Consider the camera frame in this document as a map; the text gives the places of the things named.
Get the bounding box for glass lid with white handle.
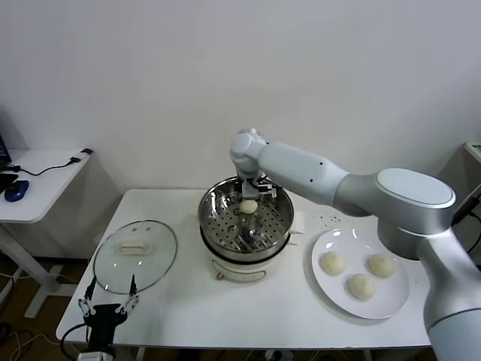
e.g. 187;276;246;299
92;220;178;295

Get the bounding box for white electric cooking pot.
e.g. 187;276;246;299
187;195;306;284

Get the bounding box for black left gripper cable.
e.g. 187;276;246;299
59;322;89;344

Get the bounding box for white side desk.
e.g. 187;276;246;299
0;149;95;319

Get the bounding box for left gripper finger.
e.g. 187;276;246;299
77;277;95;317
116;274;141;315

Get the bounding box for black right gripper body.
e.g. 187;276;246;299
242;179;260;199

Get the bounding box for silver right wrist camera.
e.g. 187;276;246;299
258;182;279;199

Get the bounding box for white round plate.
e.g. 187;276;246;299
310;227;410;320

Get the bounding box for white desk with clutter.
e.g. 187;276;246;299
464;141;481;165

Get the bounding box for dark laptop screen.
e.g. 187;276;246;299
0;135;11;172

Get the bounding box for black power brick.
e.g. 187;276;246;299
452;193;481;225

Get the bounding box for perforated steel steamer basket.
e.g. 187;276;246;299
198;174;295;253

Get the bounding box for white floor power strip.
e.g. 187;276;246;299
265;349;296;361

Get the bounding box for black desk cable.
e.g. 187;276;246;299
8;158;82;177

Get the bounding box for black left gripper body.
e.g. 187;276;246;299
84;303;129;350

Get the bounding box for blue computer mouse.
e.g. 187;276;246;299
4;180;29;202

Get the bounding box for flat black desk device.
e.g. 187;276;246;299
0;173;19;196

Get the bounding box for white floor cable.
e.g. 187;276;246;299
0;272;78;287

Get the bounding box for black floor cables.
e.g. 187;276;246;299
0;322;42;361

